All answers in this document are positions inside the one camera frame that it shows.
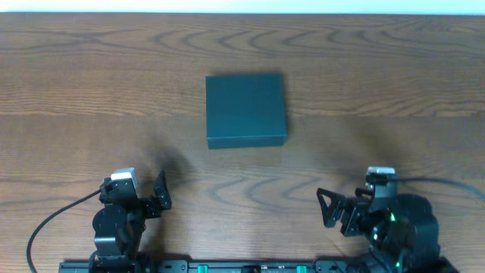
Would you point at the dark green box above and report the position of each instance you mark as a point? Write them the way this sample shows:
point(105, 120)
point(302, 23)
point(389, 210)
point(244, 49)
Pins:
point(245, 110)

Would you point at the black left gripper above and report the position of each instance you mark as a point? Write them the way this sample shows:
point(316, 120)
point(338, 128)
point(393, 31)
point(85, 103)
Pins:
point(150, 207)

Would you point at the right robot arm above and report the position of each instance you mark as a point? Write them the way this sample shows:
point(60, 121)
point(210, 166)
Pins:
point(402, 231)

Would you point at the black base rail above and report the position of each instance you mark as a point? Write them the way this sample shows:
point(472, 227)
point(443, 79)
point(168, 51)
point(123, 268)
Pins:
point(182, 266)

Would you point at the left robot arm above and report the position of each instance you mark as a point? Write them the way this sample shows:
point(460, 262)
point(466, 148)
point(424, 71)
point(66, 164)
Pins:
point(120, 224)

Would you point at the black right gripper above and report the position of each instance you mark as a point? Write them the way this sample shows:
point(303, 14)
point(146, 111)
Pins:
point(349, 213)

